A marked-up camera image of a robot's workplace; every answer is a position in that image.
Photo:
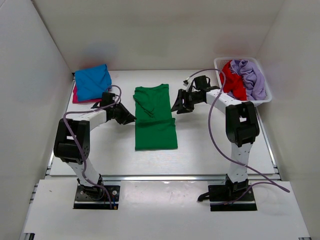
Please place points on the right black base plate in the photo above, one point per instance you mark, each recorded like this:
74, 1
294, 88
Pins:
222, 199

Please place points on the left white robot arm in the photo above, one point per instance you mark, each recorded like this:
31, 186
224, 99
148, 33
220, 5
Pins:
73, 141

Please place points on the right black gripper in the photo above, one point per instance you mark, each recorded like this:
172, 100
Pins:
182, 95

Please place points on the red t shirt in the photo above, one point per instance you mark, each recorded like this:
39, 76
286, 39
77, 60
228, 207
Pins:
234, 86

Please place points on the silver aluminium rail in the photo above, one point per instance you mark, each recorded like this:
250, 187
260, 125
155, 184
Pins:
164, 177

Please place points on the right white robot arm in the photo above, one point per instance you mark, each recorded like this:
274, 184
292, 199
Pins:
241, 129

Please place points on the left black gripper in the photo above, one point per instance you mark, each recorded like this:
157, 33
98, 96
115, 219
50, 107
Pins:
127, 117

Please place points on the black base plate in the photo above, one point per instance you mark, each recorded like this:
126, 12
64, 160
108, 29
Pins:
94, 198
222, 199

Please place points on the lilac t shirt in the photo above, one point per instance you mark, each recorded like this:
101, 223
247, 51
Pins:
252, 78

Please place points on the green t shirt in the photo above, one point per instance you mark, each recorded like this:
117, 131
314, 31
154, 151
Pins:
155, 128

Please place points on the folded blue t shirt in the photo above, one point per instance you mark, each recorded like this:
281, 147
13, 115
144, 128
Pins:
92, 82

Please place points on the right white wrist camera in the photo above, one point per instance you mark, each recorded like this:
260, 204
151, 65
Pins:
187, 83

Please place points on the white plastic basket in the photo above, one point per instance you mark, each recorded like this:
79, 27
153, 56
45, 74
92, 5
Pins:
220, 62

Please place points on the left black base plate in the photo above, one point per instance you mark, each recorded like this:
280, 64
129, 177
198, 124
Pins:
94, 198

